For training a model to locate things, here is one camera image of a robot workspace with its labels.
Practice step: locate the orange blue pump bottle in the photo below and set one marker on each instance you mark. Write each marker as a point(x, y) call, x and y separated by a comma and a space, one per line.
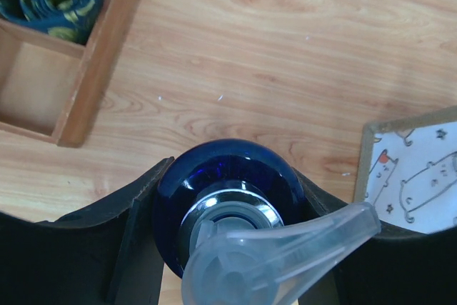
point(228, 219)

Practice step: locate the brown canvas bag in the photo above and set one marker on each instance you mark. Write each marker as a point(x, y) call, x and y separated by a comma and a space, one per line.
point(407, 170)

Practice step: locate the wooden compartment tray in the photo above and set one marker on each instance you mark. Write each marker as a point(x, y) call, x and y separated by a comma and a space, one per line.
point(50, 88)

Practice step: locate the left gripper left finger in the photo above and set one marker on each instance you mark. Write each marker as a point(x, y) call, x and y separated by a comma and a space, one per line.
point(103, 253)

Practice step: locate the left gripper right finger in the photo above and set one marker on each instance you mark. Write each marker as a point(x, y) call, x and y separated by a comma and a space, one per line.
point(397, 266)

